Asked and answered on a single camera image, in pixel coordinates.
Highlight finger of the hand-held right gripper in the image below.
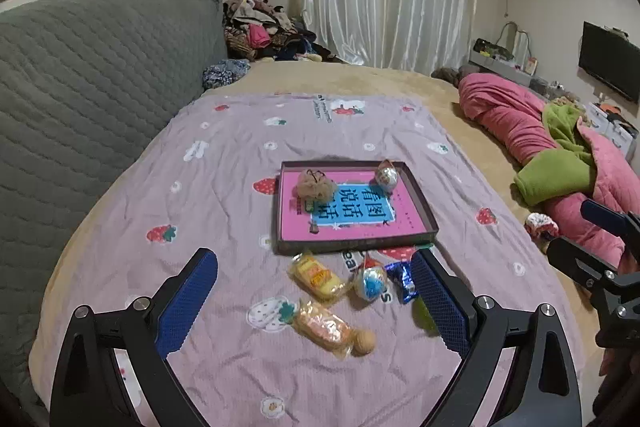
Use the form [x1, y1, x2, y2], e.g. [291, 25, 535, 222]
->
[580, 199, 640, 253]
[546, 238, 619, 288]

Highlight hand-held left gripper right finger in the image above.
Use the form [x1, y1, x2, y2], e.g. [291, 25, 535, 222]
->
[410, 248, 583, 427]

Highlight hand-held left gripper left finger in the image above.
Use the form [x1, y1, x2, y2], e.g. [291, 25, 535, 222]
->
[50, 248, 219, 427]

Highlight green fuzzy hair scrunchie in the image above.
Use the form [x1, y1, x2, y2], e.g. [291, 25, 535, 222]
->
[411, 297, 441, 337]

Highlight blue snack packet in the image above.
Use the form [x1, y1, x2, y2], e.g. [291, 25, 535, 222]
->
[384, 259, 418, 305]

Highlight brown walnut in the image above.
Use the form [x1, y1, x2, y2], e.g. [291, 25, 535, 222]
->
[352, 328, 377, 355]

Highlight orange clear snack packet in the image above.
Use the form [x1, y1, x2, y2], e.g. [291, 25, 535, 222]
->
[291, 299, 357, 360]

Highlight pink shallow box tray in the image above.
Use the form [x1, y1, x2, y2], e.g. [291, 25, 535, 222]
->
[272, 160, 440, 256]

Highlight white red small scrunchie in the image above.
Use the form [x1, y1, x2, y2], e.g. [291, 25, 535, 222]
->
[525, 213, 560, 240]

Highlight green fleece blanket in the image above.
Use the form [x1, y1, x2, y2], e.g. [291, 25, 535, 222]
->
[515, 103, 598, 208]

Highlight foil wrapped egg toy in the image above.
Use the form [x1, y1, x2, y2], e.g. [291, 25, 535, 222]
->
[375, 159, 401, 190]
[352, 254, 388, 303]

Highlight white storage drawers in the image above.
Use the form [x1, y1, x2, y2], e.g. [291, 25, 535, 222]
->
[584, 101, 640, 152]

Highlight yellow snack packet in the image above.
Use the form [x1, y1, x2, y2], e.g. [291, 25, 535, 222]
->
[287, 251, 351, 303]

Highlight pink quilt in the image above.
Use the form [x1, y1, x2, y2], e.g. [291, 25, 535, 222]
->
[458, 73, 640, 268]

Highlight black flat television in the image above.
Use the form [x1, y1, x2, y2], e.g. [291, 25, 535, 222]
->
[578, 21, 640, 102]

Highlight purple strawberry printed blanket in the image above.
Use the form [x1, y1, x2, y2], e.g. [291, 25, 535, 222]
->
[42, 93, 588, 427]

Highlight beige mesh bag of nuts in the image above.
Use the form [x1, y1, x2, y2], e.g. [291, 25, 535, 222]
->
[296, 168, 338, 202]

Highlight brown cloth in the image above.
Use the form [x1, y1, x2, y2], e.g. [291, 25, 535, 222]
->
[432, 66, 476, 86]

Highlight blue floral cloth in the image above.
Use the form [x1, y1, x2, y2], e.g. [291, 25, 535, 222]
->
[201, 59, 251, 90]

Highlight grey quilted headboard cover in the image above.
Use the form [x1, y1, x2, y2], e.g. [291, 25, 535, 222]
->
[0, 0, 226, 408]

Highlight pile of mixed clothes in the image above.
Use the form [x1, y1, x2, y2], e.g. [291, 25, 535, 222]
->
[207, 0, 346, 62]

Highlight white metal frame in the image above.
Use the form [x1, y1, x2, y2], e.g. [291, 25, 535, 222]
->
[500, 22, 533, 60]

